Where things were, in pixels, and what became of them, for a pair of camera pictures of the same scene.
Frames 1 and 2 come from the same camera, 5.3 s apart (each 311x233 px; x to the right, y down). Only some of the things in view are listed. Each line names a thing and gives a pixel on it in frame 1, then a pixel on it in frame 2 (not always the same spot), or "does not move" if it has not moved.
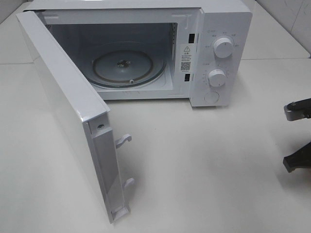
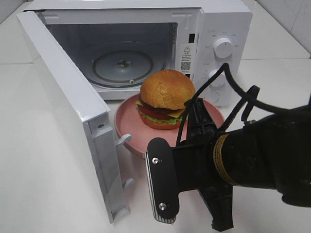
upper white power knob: (223, 47) does not move
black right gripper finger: (301, 158) → (218, 200)
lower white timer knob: (216, 78) does not move
